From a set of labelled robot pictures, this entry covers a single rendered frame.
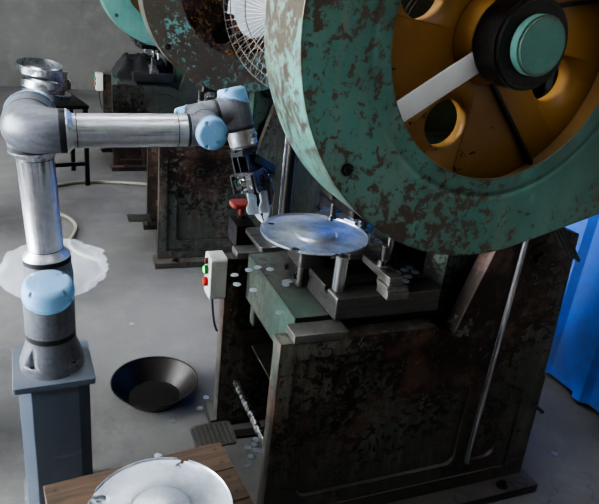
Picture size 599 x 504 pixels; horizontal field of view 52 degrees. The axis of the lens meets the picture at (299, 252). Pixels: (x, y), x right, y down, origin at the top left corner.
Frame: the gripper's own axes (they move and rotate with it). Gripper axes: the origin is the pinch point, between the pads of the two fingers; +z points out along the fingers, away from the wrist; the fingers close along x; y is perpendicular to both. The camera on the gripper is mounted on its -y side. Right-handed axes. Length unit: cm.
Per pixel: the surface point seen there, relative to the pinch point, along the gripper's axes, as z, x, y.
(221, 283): 19.1, -20.2, -2.1
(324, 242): 7.3, 17.8, 4.3
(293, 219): 3.1, 5.2, -6.9
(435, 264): 20.2, 42.4, -9.3
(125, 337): 52, -93, -35
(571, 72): -24, 79, 6
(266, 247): 3.8, 6.9, 15.6
